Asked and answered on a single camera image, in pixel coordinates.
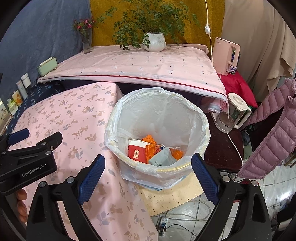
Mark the white card calendar stand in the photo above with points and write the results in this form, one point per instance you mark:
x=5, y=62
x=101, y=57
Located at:
x=5, y=117

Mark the red cloth cover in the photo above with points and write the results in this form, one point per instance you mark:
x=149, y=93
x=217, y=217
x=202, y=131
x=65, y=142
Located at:
x=236, y=84

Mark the pink floral tablecloth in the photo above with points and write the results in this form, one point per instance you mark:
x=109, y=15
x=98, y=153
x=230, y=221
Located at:
x=115, y=208

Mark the orange snack wrapper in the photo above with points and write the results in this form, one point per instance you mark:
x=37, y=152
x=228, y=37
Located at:
x=152, y=148

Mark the beige foam board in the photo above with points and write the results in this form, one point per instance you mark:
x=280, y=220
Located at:
x=158, y=202

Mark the glass vase red flowers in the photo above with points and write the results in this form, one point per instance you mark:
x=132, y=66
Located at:
x=84, y=27

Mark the green tissue box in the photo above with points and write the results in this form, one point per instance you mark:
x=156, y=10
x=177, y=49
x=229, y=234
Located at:
x=47, y=66

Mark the white cosmetic jar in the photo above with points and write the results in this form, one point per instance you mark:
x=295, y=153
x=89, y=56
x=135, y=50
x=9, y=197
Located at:
x=26, y=80

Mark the red white square cup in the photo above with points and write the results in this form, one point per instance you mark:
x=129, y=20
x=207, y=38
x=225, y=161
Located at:
x=137, y=150

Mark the pink water dispenser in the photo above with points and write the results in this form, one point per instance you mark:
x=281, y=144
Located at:
x=225, y=56

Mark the orange patterned small box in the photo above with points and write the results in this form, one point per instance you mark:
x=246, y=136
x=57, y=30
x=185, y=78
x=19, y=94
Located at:
x=17, y=98

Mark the beige curtain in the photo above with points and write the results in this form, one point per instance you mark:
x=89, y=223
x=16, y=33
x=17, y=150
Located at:
x=267, y=45

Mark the pink dotted cloth cover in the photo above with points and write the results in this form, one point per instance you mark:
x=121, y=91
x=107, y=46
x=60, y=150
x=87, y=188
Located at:
x=186, y=68

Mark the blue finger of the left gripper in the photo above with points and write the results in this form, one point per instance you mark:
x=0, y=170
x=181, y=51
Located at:
x=17, y=137

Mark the orange printed plastic bag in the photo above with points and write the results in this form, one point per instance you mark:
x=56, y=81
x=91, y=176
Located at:
x=177, y=154

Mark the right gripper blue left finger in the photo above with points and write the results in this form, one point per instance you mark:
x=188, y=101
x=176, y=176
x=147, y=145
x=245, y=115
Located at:
x=89, y=177

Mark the white lined trash bin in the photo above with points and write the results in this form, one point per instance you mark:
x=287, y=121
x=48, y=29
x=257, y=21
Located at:
x=171, y=120

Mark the pale green small box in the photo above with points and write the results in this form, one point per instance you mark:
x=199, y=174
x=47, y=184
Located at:
x=12, y=106

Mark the green plant white pot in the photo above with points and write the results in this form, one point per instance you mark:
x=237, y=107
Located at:
x=138, y=19

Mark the person's hand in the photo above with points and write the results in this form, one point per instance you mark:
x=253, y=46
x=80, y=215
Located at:
x=21, y=195

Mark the grey drawstring pouch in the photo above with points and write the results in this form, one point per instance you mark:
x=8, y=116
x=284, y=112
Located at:
x=163, y=158

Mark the navy floral cloth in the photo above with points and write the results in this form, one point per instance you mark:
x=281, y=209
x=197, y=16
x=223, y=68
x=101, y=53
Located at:
x=40, y=92

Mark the purple down jacket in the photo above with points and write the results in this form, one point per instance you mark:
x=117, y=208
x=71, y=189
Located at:
x=272, y=132

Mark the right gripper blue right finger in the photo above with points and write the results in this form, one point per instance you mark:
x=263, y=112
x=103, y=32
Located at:
x=207, y=177

